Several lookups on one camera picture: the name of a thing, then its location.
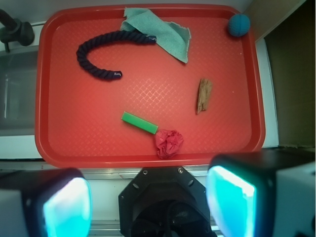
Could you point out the grey sink faucet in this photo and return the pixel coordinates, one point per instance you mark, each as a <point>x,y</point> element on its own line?
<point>14,30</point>

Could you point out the blue crochet ball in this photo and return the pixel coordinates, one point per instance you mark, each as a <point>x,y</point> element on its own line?
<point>238,25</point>

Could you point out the brown wood chip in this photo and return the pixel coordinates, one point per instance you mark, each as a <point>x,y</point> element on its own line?
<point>204,93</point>

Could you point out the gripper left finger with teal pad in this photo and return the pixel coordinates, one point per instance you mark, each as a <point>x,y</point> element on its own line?
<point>45,203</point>

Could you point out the green rectangular block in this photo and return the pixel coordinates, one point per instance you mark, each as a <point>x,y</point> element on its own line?
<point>139,123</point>

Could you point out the red plastic tray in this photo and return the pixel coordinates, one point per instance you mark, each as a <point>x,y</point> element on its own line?
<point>78,117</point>

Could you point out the crumpled red paper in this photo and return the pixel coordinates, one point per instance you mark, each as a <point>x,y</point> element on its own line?
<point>168,143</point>

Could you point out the teal cloth rag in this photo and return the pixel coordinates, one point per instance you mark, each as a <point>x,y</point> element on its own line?
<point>172,37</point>

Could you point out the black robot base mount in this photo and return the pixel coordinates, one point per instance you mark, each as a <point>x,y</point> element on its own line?
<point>164,202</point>

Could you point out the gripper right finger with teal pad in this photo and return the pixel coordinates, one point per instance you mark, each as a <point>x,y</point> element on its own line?
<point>269,193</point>

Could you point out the grey sink basin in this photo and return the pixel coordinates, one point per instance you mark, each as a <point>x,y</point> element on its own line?
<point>18,74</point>

